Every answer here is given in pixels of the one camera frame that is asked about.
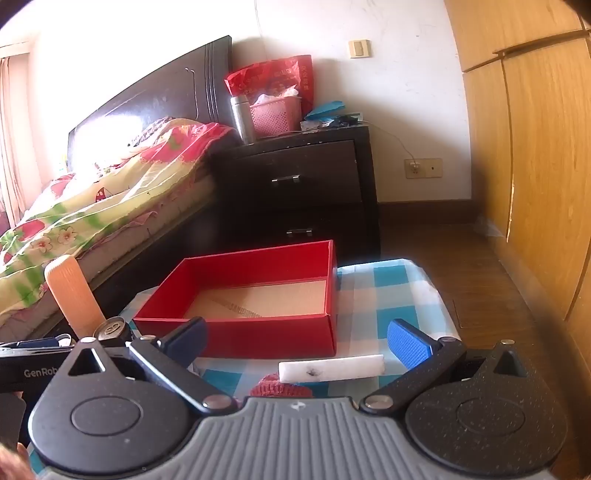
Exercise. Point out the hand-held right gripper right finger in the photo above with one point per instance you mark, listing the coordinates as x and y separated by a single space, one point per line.
408 344

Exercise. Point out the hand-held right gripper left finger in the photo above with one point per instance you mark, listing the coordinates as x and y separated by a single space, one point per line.
187 340

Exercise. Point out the red cardboard box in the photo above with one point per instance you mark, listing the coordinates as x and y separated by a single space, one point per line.
277 333

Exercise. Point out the blue white checkered tablecloth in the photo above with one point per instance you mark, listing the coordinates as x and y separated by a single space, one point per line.
369 295

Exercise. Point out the dark green drink can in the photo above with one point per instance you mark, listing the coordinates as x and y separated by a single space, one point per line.
112 330

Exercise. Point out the white foam sponge strip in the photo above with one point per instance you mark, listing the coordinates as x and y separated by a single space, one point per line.
330 368

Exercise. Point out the orange ribbed bottle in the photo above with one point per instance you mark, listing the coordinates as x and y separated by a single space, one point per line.
74 295

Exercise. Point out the pink knitted sock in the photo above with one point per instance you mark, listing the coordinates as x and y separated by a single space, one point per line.
279 390

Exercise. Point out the mattress with pink sheet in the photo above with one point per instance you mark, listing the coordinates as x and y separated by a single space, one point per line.
134 224

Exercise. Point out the dark wooden nightstand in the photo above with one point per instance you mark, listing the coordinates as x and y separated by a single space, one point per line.
300 194

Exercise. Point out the grey patterned pillow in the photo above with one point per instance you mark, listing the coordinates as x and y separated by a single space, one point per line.
152 130

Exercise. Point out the steel thermos flask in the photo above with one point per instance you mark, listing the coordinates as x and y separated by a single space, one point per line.
242 120

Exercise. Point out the pale window curtain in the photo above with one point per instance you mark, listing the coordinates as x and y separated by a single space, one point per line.
11 138

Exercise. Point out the wooden wardrobe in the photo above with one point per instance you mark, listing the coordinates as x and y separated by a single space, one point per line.
531 138

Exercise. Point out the pink plastic basket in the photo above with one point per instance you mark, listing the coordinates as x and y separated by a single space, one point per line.
277 117

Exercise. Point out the blue folded paper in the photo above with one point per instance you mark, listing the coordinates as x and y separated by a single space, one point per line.
325 110

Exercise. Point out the dark wooden headboard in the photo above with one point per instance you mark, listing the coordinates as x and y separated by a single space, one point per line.
152 92

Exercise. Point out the red plastic bag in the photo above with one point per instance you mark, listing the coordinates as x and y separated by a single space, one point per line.
277 76

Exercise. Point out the beige wall outlet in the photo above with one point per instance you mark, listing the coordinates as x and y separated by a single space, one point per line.
423 168

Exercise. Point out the beige wall switch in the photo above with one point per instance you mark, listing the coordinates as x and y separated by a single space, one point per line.
359 49

